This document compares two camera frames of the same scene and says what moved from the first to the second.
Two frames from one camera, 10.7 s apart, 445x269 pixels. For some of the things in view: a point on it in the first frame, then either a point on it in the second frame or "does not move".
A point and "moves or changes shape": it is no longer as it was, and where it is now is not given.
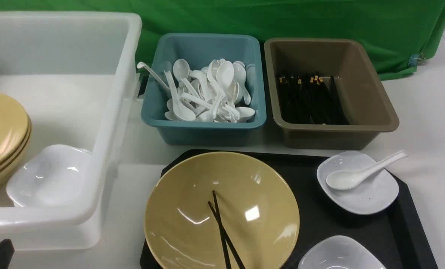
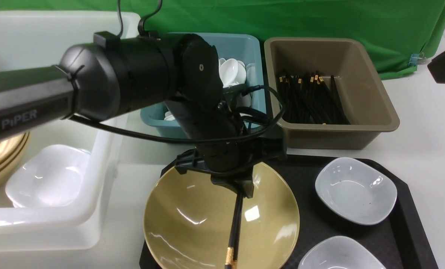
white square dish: (341, 252) does not move
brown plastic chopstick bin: (323, 94) does not move
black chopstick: (224, 238) -> (238, 231)
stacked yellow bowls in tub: (7, 130) does not move
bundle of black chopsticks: (312, 100) does not move
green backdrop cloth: (404, 32) does not move
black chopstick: (225, 240) -> (229, 259)
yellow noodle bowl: (257, 206) does not move
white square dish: (370, 194) moves or changes shape
